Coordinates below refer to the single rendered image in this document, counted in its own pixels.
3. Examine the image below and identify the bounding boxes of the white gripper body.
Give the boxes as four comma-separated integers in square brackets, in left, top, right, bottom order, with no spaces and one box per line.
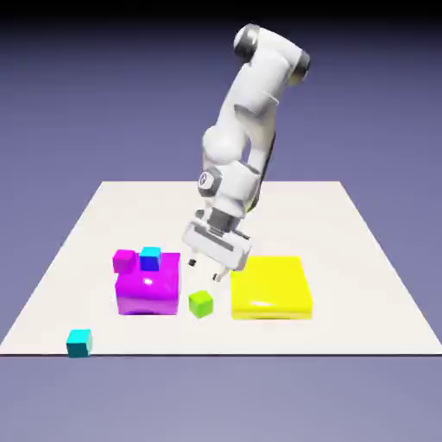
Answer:
[181,222,253,272]

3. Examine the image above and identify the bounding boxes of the small green cube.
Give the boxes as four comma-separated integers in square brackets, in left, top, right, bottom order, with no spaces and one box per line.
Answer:
[188,290,214,319]

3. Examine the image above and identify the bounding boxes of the small blue cube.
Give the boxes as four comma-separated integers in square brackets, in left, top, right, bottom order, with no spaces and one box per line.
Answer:
[139,246,162,273]

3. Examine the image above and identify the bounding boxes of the small magenta cube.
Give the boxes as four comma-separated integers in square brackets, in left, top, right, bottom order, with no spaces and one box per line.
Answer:
[112,249,137,274]

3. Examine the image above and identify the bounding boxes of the small cyan cube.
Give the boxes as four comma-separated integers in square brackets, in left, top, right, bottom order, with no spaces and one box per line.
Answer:
[66,328,93,359]

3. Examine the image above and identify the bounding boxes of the large magenta box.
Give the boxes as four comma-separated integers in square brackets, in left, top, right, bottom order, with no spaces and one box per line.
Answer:
[115,252,181,316]

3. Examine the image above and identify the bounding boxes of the large yellow box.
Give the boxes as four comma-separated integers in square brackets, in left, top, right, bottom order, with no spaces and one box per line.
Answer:
[230,256,313,321]

